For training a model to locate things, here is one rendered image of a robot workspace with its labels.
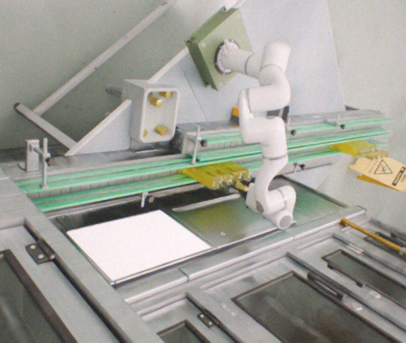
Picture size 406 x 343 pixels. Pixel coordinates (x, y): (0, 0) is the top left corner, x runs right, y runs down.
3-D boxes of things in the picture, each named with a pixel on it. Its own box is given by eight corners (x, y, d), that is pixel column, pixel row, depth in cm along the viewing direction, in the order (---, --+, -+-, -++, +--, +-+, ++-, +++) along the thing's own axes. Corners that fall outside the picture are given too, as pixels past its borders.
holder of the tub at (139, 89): (127, 148, 184) (137, 154, 179) (133, 84, 174) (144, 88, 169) (160, 144, 195) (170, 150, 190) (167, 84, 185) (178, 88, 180)
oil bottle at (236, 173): (201, 169, 200) (234, 186, 185) (203, 157, 198) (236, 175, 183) (210, 167, 203) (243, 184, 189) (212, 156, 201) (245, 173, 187)
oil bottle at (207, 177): (181, 173, 192) (213, 192, 178) (183, 160, 190) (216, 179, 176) (192, 171, 196) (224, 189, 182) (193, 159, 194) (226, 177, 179)
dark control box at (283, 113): (265, 116, 237) (277, 121, 232) (268, 102, 235) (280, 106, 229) (275, 116, 243) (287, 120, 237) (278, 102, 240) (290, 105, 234)
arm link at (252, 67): (241, 78, 179) (271, 88, 168) (248, 45, 174) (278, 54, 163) (258, 78, 185) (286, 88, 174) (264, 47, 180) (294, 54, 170)
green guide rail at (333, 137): (188, 154, 190) (200, 161, 185) (189, 152, 190) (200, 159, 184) (380, 128, 305) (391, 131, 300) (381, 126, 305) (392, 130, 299)
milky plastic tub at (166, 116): (128, 137, 181) (140, 143, 176) (133, 83, 174) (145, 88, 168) (162, 133, 193) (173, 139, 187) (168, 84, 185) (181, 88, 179)
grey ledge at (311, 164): (213, 180, 222) (228, 188, 215) (215, 163, 219) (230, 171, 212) (318, 158, 285) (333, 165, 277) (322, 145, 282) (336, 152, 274)
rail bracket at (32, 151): (17, 169, 152) (43, 195, 137) (17, 122, 146) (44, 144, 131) (31, 167, 155) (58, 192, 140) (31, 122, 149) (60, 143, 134)
